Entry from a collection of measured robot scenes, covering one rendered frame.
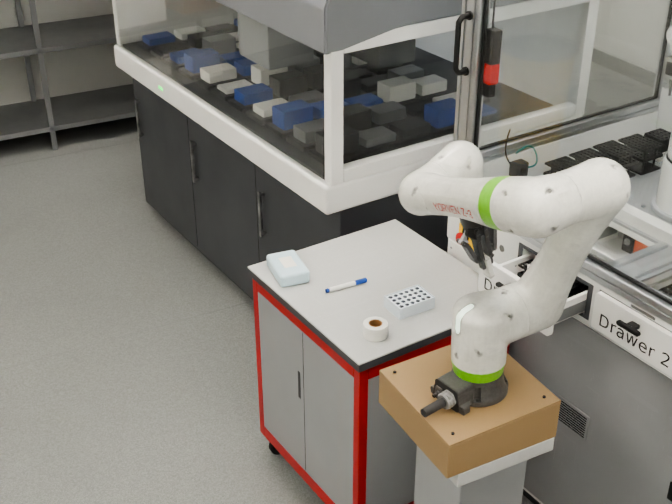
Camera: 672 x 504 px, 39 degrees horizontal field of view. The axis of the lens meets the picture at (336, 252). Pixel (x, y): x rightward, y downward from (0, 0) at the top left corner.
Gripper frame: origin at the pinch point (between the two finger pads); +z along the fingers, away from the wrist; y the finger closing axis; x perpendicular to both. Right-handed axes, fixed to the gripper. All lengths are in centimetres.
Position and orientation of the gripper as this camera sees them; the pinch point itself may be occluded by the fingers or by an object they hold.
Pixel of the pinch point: (486, 265)
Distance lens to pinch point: 257.8
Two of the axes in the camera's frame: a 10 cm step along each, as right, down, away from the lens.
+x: 5.5, 4.1, -7.3
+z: 2.8, 7.3, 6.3
